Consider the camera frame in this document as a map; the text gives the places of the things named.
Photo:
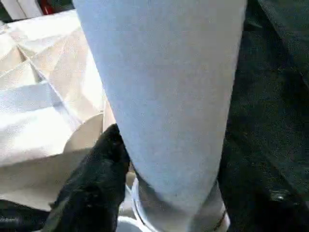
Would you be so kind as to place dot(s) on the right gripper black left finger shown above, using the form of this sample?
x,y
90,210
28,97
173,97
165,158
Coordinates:
x,y
91,193

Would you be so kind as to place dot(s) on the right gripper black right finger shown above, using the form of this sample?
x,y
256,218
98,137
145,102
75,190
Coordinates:
x,y
270,210

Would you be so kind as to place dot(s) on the white plastic table top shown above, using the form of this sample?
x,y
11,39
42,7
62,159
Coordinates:
x,y
36,108

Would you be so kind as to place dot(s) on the white plastic table leg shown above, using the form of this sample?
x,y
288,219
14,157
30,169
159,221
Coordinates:
x,y
164,96

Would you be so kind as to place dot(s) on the black work mat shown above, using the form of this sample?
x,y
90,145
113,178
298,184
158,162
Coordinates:
x,y
265,96

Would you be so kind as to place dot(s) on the small red bottle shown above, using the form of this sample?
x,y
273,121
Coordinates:
x,y
47,7

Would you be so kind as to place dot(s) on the white glass-door cabinet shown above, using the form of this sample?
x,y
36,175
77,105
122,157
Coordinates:
x,y
24,7

